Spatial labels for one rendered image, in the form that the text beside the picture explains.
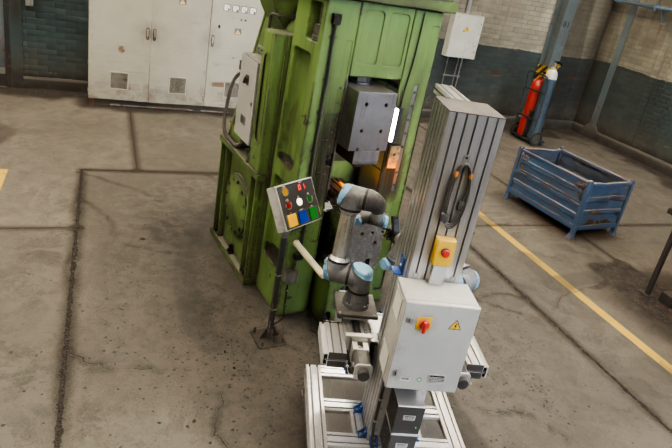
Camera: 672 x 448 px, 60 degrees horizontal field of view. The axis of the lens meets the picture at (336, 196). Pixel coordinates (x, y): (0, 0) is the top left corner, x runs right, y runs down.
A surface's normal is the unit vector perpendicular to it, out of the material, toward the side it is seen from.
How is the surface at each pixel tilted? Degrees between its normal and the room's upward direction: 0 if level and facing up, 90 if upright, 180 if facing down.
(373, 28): 90
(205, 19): 90
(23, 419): 0
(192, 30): 90
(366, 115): 90
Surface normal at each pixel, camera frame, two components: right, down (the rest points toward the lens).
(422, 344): 0.08, 0.40
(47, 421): 0.17, -0.91
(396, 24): 0.45, 0.41
